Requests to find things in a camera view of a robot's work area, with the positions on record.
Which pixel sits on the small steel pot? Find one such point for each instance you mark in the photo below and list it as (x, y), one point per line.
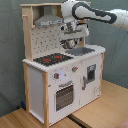
(70, 43)

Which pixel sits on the white cabinet door with dispenser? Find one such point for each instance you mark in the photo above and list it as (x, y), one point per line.
(91, 71)

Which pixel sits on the grey range hood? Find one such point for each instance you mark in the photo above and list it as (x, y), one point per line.
(48, 18)

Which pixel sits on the wooden toy kitchen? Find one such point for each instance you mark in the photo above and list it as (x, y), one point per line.
(42, 41)

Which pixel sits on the white oven door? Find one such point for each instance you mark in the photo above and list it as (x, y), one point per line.
(63, 100)

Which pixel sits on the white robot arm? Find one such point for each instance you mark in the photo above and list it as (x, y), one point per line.
(74, 10)

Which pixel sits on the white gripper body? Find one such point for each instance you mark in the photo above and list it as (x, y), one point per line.
(72, 31)

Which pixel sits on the red stove knob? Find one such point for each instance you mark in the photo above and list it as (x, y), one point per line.
(74, 69)
(56, 75)

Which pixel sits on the grey sink basin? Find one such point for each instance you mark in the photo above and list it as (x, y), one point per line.
(79, 51)

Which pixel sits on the black stovetop with red burners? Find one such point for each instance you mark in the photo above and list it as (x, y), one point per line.
(52, 59)

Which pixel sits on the green backdrop curtain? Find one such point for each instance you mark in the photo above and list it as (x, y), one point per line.
(115, 41)

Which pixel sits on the left red stove knob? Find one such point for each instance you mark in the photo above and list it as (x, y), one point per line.
(56, 75)

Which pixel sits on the right red stove knob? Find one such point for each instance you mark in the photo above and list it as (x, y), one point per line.
(74, 69)

